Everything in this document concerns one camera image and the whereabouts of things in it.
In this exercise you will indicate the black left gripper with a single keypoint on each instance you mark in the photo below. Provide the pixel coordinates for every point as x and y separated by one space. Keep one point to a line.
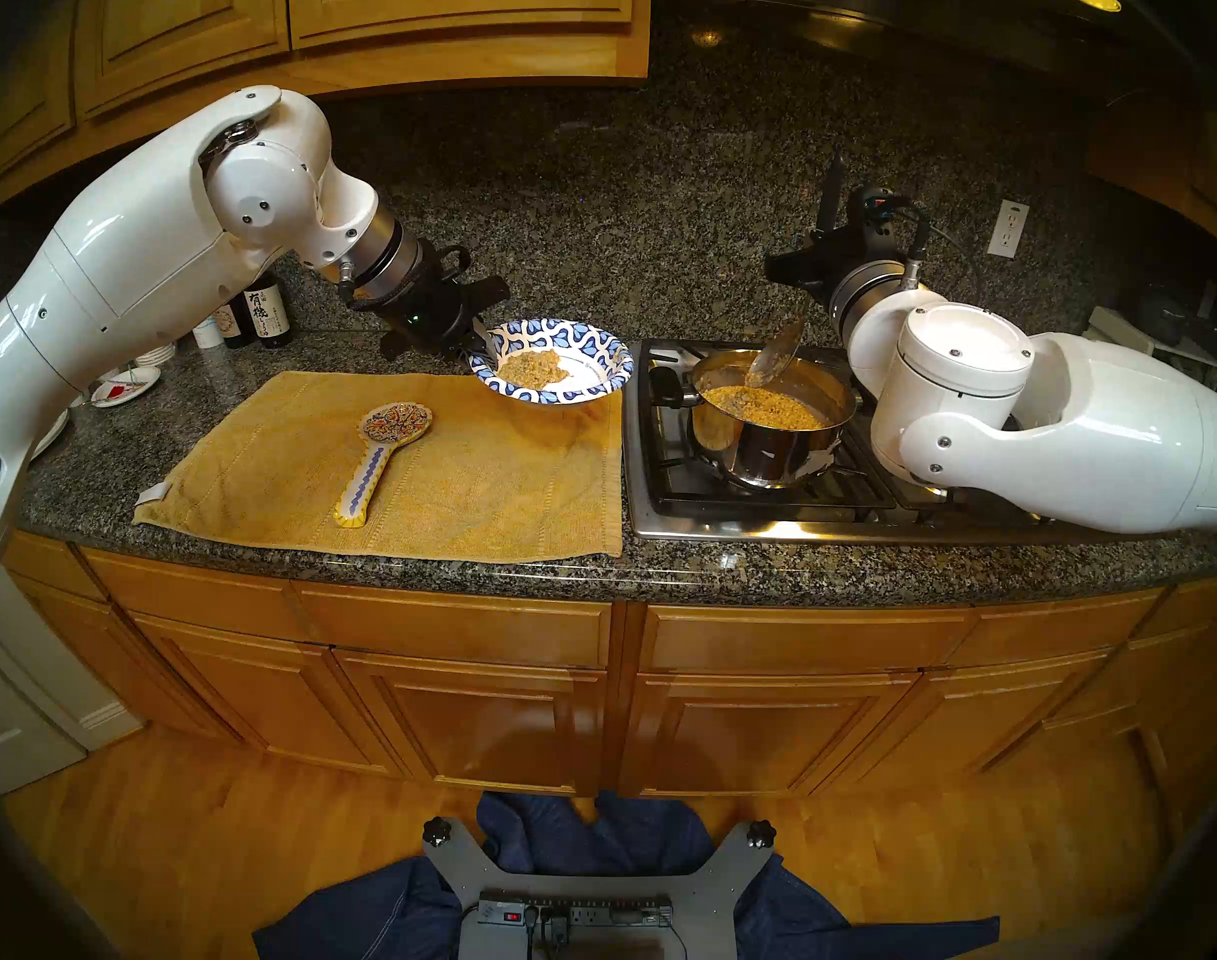
433 313

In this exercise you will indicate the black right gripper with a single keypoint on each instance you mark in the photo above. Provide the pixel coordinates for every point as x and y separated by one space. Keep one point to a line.
858 248

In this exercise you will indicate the scooped oatmeal portion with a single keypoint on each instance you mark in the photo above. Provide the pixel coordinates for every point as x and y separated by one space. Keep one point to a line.
533 368

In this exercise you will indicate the blue white paper bowl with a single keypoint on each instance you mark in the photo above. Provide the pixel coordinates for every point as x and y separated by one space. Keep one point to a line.
593 363

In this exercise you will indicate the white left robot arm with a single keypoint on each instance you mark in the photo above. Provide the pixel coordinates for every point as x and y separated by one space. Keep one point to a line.
138 248

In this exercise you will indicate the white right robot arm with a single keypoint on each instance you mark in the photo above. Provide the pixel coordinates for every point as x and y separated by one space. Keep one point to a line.
1088 428

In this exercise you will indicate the colourful ceramic spoon rest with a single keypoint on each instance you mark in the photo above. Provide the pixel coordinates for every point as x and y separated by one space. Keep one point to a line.
393 426

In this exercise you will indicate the cooked oatmeal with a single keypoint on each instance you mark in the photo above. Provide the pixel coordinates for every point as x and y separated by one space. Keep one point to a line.
778 410

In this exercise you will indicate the yellow terry towel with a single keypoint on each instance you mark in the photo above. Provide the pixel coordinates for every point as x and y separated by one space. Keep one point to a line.
468 498

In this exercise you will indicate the soy sauce bottle white cap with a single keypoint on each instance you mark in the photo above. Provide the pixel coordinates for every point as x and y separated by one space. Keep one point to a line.
268 318

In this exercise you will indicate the stainless steel saucepan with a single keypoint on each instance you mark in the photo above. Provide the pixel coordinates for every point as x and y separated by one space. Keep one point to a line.
768 458

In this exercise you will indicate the dark range hood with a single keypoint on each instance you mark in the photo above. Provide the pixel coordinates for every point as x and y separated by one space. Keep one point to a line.
868 8

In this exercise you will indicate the dark bottle brown label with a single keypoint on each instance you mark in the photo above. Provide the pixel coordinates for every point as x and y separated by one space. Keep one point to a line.
233 328

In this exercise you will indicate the black gas stovetop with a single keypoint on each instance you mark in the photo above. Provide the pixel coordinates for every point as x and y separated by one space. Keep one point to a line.
658 513

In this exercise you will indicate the dark grey kettle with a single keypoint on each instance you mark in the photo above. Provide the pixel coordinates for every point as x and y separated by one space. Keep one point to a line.
1160 318

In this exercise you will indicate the white toaster oven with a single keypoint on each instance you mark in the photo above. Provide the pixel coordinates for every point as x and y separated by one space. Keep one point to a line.
1158 353

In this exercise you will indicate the small white saucer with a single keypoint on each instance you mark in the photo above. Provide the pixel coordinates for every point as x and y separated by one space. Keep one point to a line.
128 386

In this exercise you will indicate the wooden base cabinets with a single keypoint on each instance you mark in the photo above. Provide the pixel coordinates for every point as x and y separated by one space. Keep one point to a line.
468 708

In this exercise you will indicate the blue denim cloth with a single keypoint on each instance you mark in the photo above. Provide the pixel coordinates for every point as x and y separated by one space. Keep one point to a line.
588 828

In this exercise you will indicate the white panel door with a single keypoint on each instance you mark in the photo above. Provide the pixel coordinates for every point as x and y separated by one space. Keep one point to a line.
28 708

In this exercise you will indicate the grey power strip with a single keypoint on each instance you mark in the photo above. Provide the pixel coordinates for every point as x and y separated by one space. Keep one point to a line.
608 911

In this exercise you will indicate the white wall outlet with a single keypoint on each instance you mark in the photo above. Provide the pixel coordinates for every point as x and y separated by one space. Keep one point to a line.
1008 230

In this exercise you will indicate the dark wooden wall cabinet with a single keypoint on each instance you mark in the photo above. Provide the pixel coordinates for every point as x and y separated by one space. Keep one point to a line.
1198 168

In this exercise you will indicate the light wooden wall cabinet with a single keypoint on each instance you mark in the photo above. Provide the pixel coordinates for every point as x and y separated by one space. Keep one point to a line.
368 8

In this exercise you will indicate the grey robot base frame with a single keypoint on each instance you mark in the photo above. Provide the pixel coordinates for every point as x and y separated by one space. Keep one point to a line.
708 898

